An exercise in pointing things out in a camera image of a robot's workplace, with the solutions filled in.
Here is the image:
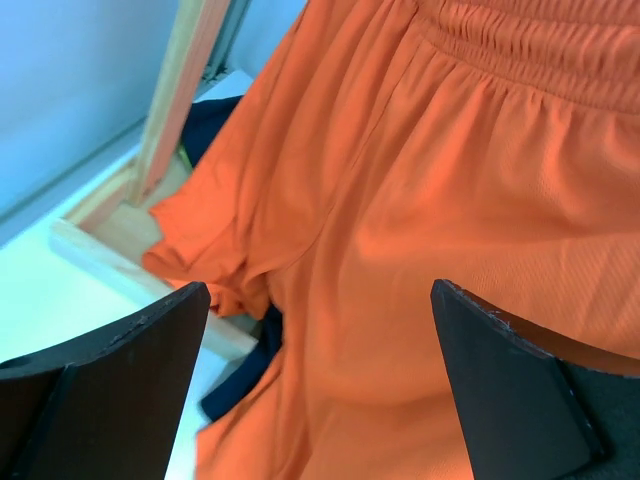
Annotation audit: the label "navy blue shorts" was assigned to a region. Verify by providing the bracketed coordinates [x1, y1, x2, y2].
[181, 96, 283, 422]

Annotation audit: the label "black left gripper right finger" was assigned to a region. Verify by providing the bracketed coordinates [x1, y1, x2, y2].
[430, 278, 608, 480]

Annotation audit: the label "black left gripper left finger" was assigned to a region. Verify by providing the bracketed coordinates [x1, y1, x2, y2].
[1, 282, 210, 479]

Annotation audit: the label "orange shorts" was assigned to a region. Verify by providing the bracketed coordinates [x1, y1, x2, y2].
[143, 1, 639, 479]

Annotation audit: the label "wooden clothes rack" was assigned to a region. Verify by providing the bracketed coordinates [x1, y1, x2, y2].
[49, 0, 260, 360]

